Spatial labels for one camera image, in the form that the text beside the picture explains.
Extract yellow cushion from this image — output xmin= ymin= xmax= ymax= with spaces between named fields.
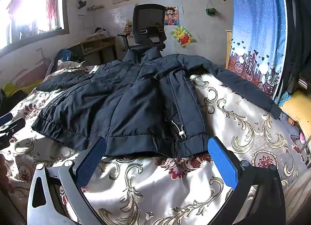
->
xmin=279 ymin=91 xmax=311 ymax=133

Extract green hanging pouch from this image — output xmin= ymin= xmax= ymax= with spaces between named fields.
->
xmin=206 ymin=0 xmax=217 ymax=17

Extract navy padded jacket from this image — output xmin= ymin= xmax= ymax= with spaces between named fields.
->
xmin=31 ymin=47 xmax=282 ymax=158

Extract blue backpack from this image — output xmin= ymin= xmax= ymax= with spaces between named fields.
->
xmin=56 ymin=49 xmax=73 ymax=61

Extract colourful wall poster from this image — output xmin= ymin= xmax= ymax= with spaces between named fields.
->
xmin=124 ymin=19 xmax=133 ymax=39

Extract blue printed curtain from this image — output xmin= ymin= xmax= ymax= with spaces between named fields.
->
xmin=226 ymin=0 xmax=292 ymax=104

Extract dark hanging clothes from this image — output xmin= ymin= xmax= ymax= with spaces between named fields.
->
xmin=279 ymin=0 xmax=311 ymax=82

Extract yellow cloth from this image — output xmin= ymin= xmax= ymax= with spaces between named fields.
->
xmin=2 ymin=79 xmax=42 ymax=96

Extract floral satin bedspread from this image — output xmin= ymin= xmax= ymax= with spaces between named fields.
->
xmin=0 ymin=60 xmax=307 ymax=225

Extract brown framed window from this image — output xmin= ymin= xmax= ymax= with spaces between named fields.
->
xmin=0 ymin=0 xmax=71 ymax=50

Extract black office chair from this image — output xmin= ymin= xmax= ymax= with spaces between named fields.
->
xmin=117 ymin=4 xmax=167 ymax=57

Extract cartoon character poster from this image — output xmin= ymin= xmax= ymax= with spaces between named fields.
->
xmin=164 ymin=7 xmax=179 ymax=26

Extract wooden desk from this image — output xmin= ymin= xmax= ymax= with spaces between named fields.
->
xmin=67 ymin=36 xmax=117 ymax=65

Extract red hanging decoration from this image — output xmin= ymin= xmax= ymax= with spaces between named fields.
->
xmin=46 ymin=0 xmax=58 ymax=25

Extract yellow bear poster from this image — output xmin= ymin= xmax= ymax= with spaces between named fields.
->
xmin=170 ymin=26 xmax=197 ymax=48

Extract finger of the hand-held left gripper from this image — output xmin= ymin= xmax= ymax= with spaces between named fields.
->
xmin=0 ymin=113 xmax=25 ymax=151

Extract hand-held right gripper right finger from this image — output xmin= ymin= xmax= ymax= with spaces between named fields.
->
xmin=208 ymin=136 xmax=287 ymax=225

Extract dark cloth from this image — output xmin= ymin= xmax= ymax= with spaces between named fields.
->
xmin=0 ymin=89 xmax=10 ymax=112

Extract white bed board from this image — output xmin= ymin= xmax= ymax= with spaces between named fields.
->
xmin=44 ymin=57 xmax=59 ymax=77

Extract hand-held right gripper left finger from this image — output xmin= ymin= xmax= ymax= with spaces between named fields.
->
xmin=27 ymin=137 xmax=107 ymax=225

